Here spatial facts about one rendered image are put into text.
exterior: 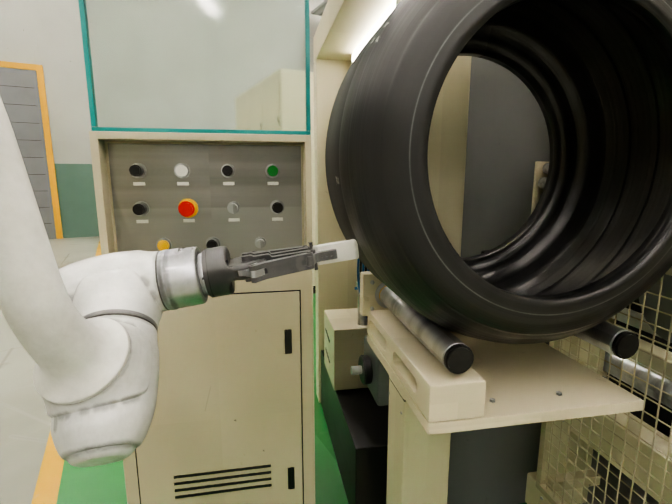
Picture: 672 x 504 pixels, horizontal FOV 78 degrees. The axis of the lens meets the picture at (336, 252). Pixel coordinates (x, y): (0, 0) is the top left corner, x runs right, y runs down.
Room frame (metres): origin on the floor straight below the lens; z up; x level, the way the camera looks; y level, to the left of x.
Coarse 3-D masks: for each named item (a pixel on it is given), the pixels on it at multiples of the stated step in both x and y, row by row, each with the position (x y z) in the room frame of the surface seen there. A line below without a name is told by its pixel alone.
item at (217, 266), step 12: (204, 252) 0.60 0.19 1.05; (216, 252) 0.60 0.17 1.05; (228, 252) 0.63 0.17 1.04; (204, 264) 0.58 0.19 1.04; (216, 264) 0.58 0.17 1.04; (228, 264) 0.60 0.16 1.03; (240, 264) 0.59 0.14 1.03; (204, 276) 0.58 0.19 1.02; (216, 276) 0.58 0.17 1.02; (228, 276) 0.58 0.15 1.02; (240, 276) 0.58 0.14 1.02; (216, 288) 0.58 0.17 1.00; (228, 288) 0.59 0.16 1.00
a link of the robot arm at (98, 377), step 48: (0, 144) 0.37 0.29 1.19; (0, 192) 0.36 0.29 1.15; (0, 240) 0.36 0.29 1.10; (48, 240) 0.40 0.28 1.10; (0, 288) 0.36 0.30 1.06; (48, 288) 0.38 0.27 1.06; (48, 336) 0.37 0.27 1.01; (96, 336) 0.42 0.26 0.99; (144, 336) 0.49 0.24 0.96; (48, 384) 0.40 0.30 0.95; (96, 384) 0.41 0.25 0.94; (144, 384) 0.45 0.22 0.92; (96, 432) 0.40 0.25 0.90; (144, 432) 0.44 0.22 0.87
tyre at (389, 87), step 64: (448, 0) 0.55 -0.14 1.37; (512, 0) 0.56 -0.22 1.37; (576, 0) 0.75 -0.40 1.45; (640, 0) 0.59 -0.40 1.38; (384, 64) 0.56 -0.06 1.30; (448, 64) 0.54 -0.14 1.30; (512, 64) 0.88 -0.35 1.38; (576, 64) 0.86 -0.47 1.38; (640, 64) 0.76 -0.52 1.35; (384, 128) 0.54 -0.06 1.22; (576, 128) 0.90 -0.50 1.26; (640, 128) 0.79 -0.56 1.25; (384, 192) 0.54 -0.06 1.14; (576, 192) 0.89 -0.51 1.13; (640, 192) 0.77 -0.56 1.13; (384, 256) 0.57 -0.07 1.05; (448, 256) 0.55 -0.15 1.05; (512, 256) 0.88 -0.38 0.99; (576, 256) 0.82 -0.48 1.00; (640, 256) 0.61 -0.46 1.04; (448, 320) 0.58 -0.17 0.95; (512, 320) 0.57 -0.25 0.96; (576, 320) 0.59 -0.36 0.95
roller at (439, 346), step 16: (384, 288) 0.88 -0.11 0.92; (384, 304) 0.86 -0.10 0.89; (400, 304) 0.77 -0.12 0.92; (400, 320) 0.75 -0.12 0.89; (416, 320) 0.68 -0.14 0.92; (416, 336) 0.67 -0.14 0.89; (432, 336) 0.61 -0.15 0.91; (448, 336) 0.59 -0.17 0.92; (432, 352) 0.60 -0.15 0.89; (448, 352) 0.56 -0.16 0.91; (464, 352) 0.56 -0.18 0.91; (448, 368) 0.56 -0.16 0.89; (464, 368) 0.56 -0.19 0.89
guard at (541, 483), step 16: (640, 304) 0.80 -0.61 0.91; (640, 320) 0.80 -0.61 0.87; (656, 320) 0.76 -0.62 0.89; (624, 384) 0.81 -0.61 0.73; (592, 416) 0.88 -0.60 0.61; (608, 416) 0.84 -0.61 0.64; (656, 416) 0.73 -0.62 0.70; (544, 432) 1.02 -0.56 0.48; (560, 432) 0.97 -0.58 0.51; (640, 432) 0.76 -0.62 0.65; (544, 448) 1.01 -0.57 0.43; (624, 448) 0.79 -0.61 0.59; (656, 448) 0.73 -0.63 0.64; (544, 464) 1.02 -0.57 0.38; (576, 464) 0.91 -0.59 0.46; (608, 464) 0.82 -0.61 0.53; (656, 464) 0.72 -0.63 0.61; (544, 480) 1.01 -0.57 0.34; (656, 480) 0.72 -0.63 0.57; (592, 496) 0.85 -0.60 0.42; (608, 496) 0.82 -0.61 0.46; (624, 496) 0.78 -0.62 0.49; (640, 496) 0.75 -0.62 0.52
